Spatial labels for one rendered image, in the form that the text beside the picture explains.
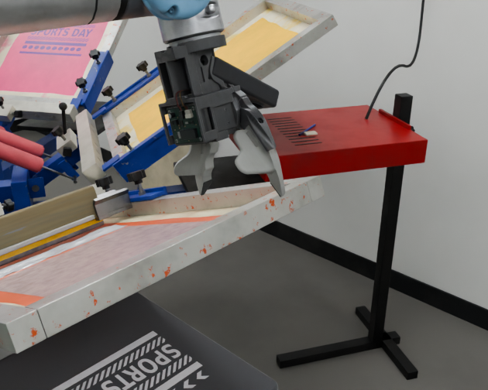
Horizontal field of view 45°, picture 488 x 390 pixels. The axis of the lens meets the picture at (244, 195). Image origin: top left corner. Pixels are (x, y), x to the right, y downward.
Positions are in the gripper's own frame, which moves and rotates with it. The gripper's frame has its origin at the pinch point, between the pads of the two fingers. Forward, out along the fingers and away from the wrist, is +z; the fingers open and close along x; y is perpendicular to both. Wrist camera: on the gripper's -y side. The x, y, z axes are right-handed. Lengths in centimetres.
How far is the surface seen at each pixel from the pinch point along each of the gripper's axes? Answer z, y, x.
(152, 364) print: 41, -7, -48
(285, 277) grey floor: 105, -166, -165
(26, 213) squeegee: 5, 0, -70
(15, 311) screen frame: 6.0, 26.9, -14.3
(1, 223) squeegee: 5, 6, -70
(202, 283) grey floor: 96, -130, -193
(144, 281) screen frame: 8.6, 11.1, -10.8
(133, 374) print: 41, -3, -49
